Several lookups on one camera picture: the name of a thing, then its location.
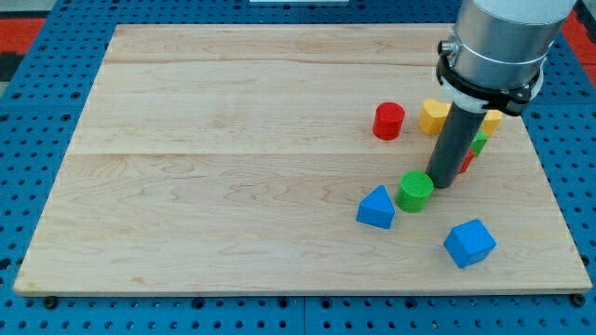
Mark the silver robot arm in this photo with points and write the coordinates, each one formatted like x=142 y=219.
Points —
x=513 y=31

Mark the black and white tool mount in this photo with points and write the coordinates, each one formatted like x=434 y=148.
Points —
x=477 y=85

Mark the green hexagon block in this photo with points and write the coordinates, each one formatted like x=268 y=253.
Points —
x=414 y=191

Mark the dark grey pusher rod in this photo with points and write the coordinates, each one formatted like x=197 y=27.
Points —
x=452 y=145

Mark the wooden board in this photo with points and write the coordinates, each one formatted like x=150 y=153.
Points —
x=230 y=160

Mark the blue triangle block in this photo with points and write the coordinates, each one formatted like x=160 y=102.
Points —
x=376 y=209

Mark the yellow heart block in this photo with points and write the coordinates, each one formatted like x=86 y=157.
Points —
x=434 y=114

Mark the blue cube block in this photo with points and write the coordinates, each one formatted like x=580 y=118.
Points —
x=469 y=243

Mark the red cylinder block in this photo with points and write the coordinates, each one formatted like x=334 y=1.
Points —
x=388 y=120

